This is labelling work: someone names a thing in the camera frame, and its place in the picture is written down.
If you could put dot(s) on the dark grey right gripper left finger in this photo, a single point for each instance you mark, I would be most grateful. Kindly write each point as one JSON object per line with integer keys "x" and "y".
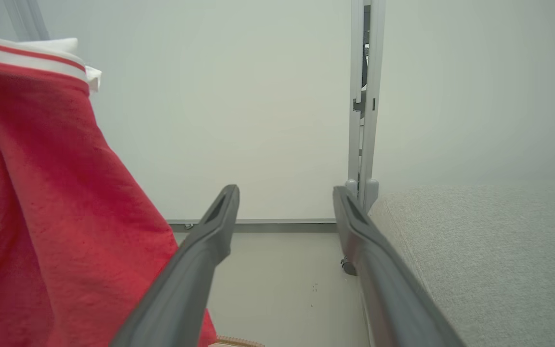
{"x": 186, "y": 284}

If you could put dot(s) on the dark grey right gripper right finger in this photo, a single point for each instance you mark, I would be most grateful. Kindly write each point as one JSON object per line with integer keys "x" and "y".
{"x": 383, "y": 289}

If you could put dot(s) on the red and white jersey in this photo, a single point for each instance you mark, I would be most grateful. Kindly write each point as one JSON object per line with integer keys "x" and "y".
{"x": 65, "y": 217}

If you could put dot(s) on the white perforated laundry basket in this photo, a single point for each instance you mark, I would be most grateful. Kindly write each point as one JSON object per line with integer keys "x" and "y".
{"x": 239, "y": 342}

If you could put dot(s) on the black caster wheel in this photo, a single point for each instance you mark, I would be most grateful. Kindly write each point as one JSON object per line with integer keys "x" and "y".
{"x": 349, "y": 267}

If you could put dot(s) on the grey fabric sofa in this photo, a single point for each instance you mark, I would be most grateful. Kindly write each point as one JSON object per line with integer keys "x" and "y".
{"x": 499, "y": 265}

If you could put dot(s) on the grey double partition post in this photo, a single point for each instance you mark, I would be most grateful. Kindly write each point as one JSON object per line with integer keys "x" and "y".
{"x": 356, "y": 48}

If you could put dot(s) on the grey partition post with leg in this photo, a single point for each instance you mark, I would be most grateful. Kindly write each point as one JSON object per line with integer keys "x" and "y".
{"x": 29, "y": 19}

